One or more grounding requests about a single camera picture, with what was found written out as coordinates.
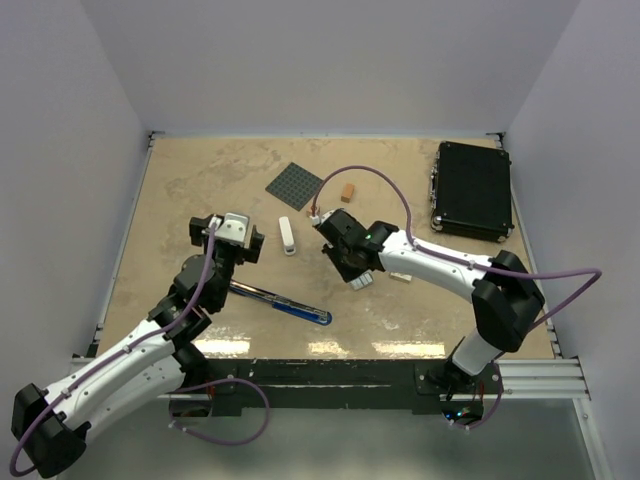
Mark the white staple box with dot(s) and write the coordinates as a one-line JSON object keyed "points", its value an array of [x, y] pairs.
{"points": [[406, 278]]}

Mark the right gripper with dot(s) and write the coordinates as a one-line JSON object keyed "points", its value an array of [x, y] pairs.
{"points": [[347, 274]]}

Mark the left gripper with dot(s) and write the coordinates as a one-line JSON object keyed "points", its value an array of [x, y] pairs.
{"points": [[249, 254]]}

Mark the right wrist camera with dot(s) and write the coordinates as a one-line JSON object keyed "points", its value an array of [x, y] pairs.
{"points": [[318, 219]]}

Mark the plain wooden block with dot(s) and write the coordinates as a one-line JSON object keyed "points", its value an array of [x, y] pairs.
{"points": [[347, 193]]}

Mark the staple tray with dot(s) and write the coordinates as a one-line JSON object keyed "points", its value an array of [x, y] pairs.
{"points": [[362, 281]]}

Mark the black case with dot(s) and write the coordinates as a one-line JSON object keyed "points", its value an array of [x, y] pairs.
{"points": [[470, 192]]}

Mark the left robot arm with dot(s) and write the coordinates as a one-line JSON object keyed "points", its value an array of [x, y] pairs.
{"points": [[53, 425]]}

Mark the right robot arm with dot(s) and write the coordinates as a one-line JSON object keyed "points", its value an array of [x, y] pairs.
{"points": [[505, 301]]}

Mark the white stapler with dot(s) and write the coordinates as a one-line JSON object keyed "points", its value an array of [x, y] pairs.
{"points": [[287, 237]]}

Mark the aluminium rail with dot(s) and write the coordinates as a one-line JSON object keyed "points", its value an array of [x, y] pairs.
{"points": [[521, 380]]}

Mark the grey studded baseplate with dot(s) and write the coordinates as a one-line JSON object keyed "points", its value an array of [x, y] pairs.
{"points": [[295, 186]]}

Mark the black base frame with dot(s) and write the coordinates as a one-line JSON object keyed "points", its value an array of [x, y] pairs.
{"points": [[227, 387]]}

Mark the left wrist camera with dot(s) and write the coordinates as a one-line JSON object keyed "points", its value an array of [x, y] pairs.
{"points": [[230, 227]]}

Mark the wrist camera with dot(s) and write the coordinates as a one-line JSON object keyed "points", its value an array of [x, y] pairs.
{"points": [[318, 219], [230, 227]]}

